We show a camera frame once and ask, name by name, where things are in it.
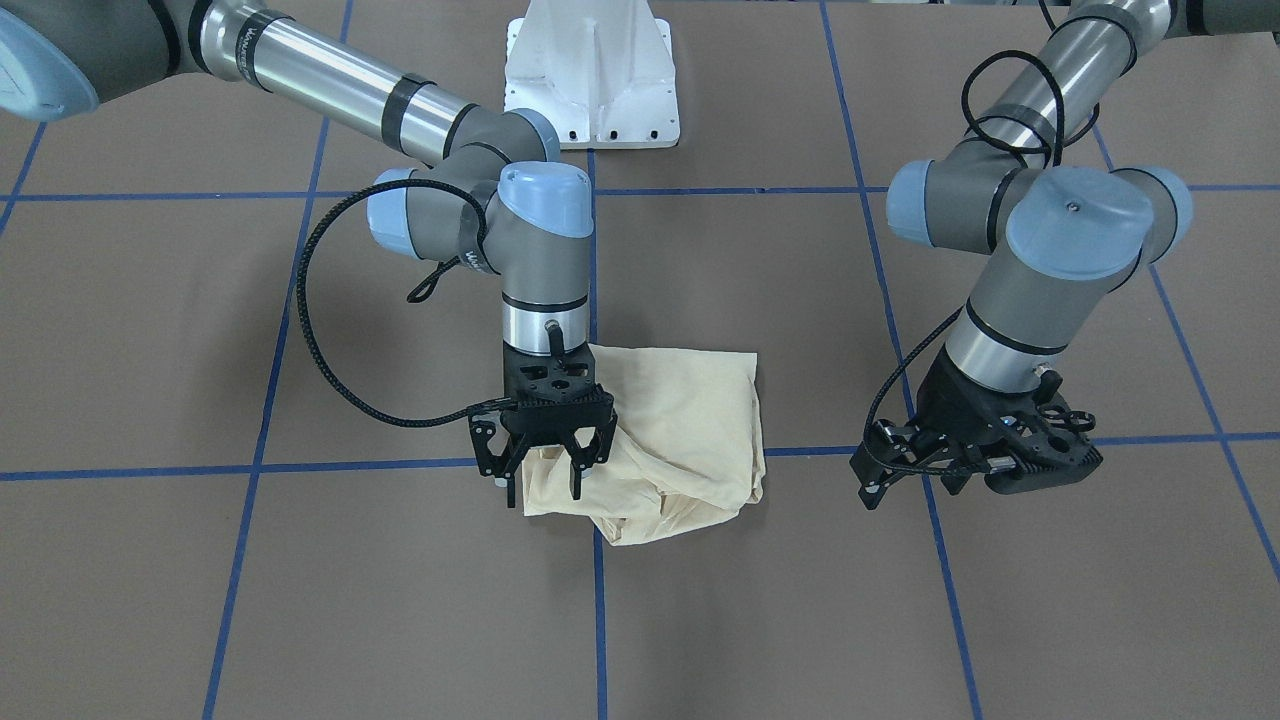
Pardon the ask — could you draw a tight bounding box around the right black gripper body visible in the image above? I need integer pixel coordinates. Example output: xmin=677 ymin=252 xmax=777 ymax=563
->
xmin=468 ymin=345 xmax=617 ymax=471

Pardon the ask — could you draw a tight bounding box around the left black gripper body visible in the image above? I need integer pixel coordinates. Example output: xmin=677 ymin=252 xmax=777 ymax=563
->
xmin=850 ymin=351 xmax=1103 ymax=495

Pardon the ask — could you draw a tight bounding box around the cream long-sleeve printed shirt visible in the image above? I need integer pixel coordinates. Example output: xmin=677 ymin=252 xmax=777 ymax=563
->
xmin=521 ymin=346 xmax=765 ymax=546

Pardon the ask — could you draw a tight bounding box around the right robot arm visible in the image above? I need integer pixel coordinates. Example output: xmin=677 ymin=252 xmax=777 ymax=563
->
xmin=3 ymin=1 xmax=526 ymax=533

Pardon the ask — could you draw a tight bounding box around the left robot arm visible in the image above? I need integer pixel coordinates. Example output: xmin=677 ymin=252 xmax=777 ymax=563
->
xmin=850 ymin=1 xmax=1277 ymax=510

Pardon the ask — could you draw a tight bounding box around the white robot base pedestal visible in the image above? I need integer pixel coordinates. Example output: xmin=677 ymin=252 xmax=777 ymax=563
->
xmin=504 ymin=1 xmax=681 ymax=149

